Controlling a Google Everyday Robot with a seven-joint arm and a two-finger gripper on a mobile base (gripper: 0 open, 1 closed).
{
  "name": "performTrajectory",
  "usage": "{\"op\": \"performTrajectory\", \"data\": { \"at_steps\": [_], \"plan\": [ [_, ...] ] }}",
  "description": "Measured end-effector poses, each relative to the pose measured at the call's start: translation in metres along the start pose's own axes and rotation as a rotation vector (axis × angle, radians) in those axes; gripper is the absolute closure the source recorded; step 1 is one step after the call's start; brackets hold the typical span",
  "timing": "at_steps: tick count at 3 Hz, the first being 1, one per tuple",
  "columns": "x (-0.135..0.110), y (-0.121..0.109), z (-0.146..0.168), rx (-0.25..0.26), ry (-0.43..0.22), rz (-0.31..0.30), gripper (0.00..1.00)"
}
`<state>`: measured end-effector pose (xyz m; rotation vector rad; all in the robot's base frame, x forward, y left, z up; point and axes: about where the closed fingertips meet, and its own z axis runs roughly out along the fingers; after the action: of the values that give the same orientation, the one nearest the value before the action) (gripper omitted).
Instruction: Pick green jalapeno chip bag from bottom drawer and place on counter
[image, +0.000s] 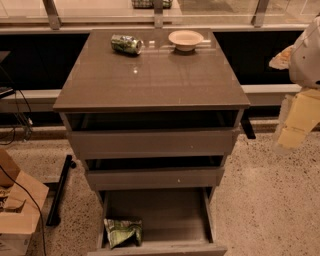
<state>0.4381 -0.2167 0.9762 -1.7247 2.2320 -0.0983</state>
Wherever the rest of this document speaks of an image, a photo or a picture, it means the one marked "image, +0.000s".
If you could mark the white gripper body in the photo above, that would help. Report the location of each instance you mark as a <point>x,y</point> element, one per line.
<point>306,61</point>

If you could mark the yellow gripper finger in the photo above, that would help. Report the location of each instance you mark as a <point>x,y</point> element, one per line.
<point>282,60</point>

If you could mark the green jalapeno chip bag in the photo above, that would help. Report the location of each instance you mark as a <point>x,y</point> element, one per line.
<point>120,231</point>

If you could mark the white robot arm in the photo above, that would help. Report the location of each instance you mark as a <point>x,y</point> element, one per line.
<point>304,68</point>

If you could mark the top grey drawer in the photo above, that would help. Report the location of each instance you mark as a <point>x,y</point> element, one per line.
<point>142,144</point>

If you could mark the grey drawer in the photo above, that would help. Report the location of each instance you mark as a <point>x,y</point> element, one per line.
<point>153,178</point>
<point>142,144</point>
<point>175,222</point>

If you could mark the grey drawer cabinet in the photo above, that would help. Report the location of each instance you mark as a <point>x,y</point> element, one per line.
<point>161,89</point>

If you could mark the bottom grey drawer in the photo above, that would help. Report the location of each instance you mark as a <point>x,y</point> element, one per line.
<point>175,222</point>

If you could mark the middle grey drawer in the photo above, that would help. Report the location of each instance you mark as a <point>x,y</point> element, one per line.
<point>153,178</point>

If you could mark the beige paper bowl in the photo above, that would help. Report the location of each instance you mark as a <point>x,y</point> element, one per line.
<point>185,40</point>

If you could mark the green soda can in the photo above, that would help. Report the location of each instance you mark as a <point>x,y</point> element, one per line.
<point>126,44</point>

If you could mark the black metal floor stand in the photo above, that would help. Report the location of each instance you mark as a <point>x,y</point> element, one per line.
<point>57,188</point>

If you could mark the brown cardboard box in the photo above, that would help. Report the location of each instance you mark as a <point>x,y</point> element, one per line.
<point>22,198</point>

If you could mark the grey window ledge rail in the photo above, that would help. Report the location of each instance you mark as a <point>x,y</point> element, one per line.
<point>43,100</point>

